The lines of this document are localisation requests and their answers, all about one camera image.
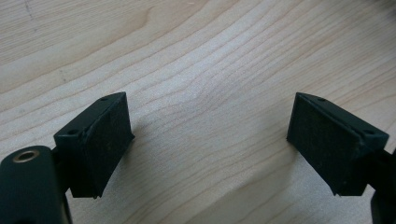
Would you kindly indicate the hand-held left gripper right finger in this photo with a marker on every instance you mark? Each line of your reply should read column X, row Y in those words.
column 327, row 146

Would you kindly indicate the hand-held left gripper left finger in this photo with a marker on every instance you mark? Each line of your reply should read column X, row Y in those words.
column 99, row 146

